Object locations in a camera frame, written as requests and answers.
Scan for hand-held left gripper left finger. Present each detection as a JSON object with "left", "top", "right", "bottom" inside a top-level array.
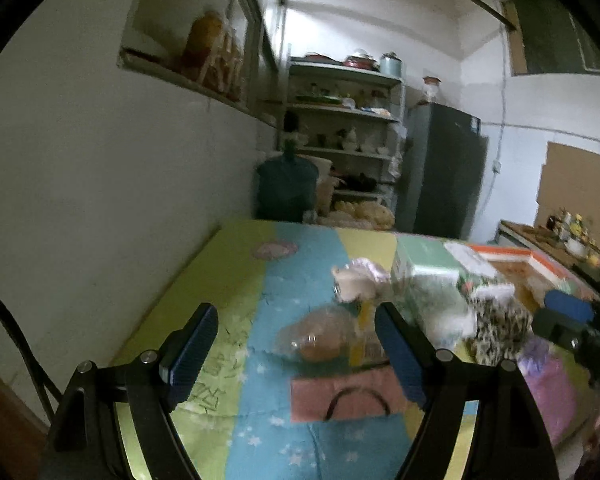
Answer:
[{"left": 45, "top": 302, "right": 221, "bottom": 480}]

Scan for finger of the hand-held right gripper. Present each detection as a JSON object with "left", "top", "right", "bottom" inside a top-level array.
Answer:
[
  {"left": 544, "top": 290, "right": 597, "bottom": 324},
  {"left": 531, "top": 307, "right": 590, "bottom": 347}
]

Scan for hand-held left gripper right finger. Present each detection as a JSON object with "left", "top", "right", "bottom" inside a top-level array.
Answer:
[{"left": 375, "top": 301, "right": 561, "bottom": 480}]

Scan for leopard print cloth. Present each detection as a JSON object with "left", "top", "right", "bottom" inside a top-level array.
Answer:
[{"left": 467, "top": 285, "right": 533, "bottom": 367}]

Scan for orange cardboard box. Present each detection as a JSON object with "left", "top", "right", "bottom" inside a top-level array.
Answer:
[{"left": 467, "top": 242, "right": 572, "bottom": 311}]

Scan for clear plastic bag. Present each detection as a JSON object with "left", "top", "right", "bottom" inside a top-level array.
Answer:
[{"left": 275, "top": 305, "right": 366, "bottom": 363}]

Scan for white plush toy purple dress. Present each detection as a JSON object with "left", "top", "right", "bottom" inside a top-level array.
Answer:
[{"left": 330, "top": 257, "right": 393, "bottom": 306}]

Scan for pink paper bag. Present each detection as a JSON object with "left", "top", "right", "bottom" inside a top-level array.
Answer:
[{"left": 290, "top": 370, "right": 412, "bottom": 423}]

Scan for yellow packet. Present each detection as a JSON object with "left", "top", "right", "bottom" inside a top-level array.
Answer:
[{"left": 350, "top": 300, "right": 387, "bottom": 368}]

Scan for floral tissue pack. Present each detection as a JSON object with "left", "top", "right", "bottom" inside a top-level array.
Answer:
[{"left": 402, "top": 270, "right": 476, "bottom": 352}]

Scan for kitchen counter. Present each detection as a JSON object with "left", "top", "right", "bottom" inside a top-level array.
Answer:
[{"left": 497, "top": 219, "right": 600, "bottom": 281}]

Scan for green tissue box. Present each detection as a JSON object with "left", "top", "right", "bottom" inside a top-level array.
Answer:
[{"left": 392, "top": 236, "right": 462, "bottom": 282}]

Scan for bag of flatbreads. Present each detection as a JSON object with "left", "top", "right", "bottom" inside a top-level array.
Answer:
[{"left": 329, "top": 200, "right": 396, "bottom": 229}]

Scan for black pan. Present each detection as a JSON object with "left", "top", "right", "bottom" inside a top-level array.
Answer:
[{"left": 334, "top": 172, "right": 382, "bottom": 189}]

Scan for dark grey refrigerator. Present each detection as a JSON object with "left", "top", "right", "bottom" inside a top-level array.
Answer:
[{"left": 396, "top": 102, "right": 489, "bottom": 239}]

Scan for blue water jug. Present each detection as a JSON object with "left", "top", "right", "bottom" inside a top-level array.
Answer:
[{"left": 256, "top": 152, "right": 320, "bottom": 223}]

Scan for white sack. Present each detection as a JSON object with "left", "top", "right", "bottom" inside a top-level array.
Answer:
[{"left": 305, "top": 156, "right": 334, "bottom": 212}]

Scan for grey metal shelf unit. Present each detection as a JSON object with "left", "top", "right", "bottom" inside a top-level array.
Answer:
[{"left": 286, "top": 57, "right": 407, "bottom": 217}]

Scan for dark bottle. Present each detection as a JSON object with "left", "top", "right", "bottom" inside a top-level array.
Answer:
[{"left": 282, "top": 112, "right": 302, "bottom": 157}]

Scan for glass jar with red lid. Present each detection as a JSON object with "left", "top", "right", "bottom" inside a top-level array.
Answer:
[{"left": 422, "top": 76, "right": 442, "bottom": 106}]

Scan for window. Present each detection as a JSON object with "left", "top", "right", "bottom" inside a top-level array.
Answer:
[{"left": 501, "top": 0, "right": 600, "bottom": 77}]

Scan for light blue pot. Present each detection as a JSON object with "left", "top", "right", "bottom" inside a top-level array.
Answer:
[{"left": 380, "top": 52, "right": 405, "bottom": 76}]

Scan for red pot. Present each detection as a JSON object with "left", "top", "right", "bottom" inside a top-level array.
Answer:
[{"left": 342, "top": 50, "right": 381, "bottom": 70}]

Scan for orange liquid jar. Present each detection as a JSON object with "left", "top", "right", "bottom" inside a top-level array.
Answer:
[{"left": 181, "top": 10, "right": 227, "bottom": 82}]

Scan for cardboard wall sheets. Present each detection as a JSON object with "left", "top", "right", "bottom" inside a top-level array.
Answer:
[{"left": 535, "top": 142, "right": 600, "bottom": 261}]

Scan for black cable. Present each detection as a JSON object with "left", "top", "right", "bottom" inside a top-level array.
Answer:
[{"left": 0, "top": 264, "right": 62, "bottom": 422}]

